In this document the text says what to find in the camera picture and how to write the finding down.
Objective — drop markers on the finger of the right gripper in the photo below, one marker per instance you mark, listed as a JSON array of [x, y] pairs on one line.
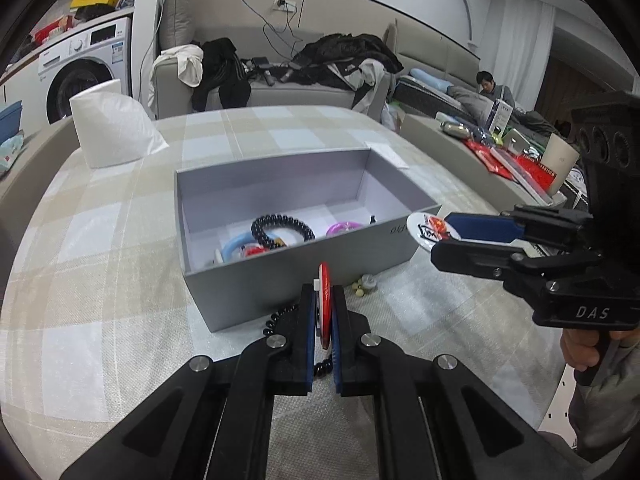
[[490, 227], [483, 260]]

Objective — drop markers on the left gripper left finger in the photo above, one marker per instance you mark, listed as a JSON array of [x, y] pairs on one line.
[[211, 419]]

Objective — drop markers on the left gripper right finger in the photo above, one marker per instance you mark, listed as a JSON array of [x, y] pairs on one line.
[[435, 419]]

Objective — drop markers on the small yellow earrings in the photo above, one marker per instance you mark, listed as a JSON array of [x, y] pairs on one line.
[[358, 290]]

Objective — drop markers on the red white round case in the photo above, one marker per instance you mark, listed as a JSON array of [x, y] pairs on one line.
[[323, 290]]

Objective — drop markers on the person's right hand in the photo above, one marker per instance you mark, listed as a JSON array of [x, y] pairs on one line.
[[579, 346]]

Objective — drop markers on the red packet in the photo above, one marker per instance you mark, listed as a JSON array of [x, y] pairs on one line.
[[530, 174]]

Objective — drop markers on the silver metal case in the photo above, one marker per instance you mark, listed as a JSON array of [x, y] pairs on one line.
[[456, 131]]

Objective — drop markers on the small round white cap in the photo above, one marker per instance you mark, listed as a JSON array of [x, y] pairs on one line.
[[368, 282]]

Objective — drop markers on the seated person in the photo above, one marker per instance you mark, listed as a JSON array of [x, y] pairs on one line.
[[492, 90]]

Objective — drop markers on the checked tablecloth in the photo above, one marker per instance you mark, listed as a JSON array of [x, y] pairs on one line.
[[97, 315]]

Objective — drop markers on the black white jacket pile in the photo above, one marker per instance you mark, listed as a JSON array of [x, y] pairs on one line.
[[363, 64]]

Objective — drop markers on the grey sofa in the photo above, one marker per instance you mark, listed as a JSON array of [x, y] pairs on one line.
[[169, 97]]

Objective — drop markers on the wet wipes pack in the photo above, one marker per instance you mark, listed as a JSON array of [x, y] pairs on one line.
[[10, 149]]

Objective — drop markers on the black garment on sofa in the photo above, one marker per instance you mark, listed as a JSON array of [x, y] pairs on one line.
[[224, 72]]

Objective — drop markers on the white garment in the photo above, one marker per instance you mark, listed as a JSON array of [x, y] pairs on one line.
[[189, 59]]

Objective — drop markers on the blue plastic basin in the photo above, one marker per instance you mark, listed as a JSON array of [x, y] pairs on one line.
[[10, 121]]

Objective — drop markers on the white washing machine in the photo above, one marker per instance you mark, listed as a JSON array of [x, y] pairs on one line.
[[92, 56]]

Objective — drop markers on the grey cushion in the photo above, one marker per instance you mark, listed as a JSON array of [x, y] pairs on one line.
[[176, 25]]

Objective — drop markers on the wall power socket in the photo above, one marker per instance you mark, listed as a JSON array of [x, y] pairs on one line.
[[286, 6]]

